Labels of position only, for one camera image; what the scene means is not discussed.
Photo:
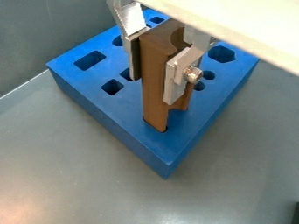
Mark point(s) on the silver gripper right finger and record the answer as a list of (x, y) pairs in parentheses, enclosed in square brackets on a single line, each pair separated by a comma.
[(181, 69)]

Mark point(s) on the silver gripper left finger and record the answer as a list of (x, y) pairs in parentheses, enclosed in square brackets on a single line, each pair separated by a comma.
[(129, 20)]

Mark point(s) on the brown arch-shaped peg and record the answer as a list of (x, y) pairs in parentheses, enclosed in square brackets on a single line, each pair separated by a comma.
[(160, 44)]

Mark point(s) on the blue shape-sorting block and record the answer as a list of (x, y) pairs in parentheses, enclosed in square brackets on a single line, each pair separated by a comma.
[(157, 131)]

